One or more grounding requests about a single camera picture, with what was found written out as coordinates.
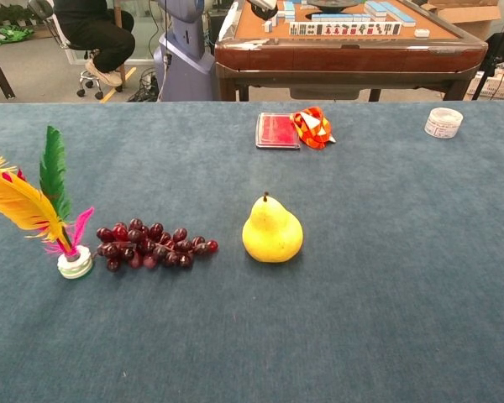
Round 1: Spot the red grape bunch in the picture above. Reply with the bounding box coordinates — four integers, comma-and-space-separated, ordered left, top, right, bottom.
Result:
95, 217, 219, 273

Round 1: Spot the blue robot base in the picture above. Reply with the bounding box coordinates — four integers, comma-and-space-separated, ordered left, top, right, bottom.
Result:
152, 0, 218, 102

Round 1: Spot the yellow pear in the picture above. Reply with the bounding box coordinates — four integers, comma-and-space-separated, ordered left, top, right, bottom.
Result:
241, 191, 304, 264

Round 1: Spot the colourful feather shuttlecock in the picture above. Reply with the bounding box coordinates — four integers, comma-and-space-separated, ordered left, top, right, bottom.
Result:
0, 124, 96, 280

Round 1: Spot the orange patterned ribbon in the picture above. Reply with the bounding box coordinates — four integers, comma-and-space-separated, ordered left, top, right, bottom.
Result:
290, 106, 337, 150

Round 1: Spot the brown mahjong table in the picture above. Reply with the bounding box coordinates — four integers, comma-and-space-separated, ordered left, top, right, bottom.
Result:
213, 0, 489, 102

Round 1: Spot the face-up mahjong tile row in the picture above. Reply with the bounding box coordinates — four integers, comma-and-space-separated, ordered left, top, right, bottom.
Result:
288, 21, 403, 37

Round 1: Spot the rolling stool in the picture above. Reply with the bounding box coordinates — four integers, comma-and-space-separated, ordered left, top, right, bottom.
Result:
27, 0, 106, 101

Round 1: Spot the small white round container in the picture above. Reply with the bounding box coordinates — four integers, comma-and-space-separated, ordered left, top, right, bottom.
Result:
423, 107, 465, 139

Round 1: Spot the seated person in black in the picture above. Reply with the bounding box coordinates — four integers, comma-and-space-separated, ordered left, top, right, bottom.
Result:
50, 0, 137, 87

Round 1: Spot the cardboard box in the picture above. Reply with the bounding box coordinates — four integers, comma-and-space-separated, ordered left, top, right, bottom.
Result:
419, 0, 503, 41

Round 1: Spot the black tripod stand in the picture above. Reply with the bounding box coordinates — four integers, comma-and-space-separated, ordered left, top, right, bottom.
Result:
471, 0, 504, 101

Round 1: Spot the black slanted table leg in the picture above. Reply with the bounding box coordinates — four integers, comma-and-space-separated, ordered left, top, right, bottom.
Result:
0, 35, 17, 101

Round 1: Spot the green bag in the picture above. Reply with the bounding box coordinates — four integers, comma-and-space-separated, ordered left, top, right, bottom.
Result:
0, 24, 34, 46

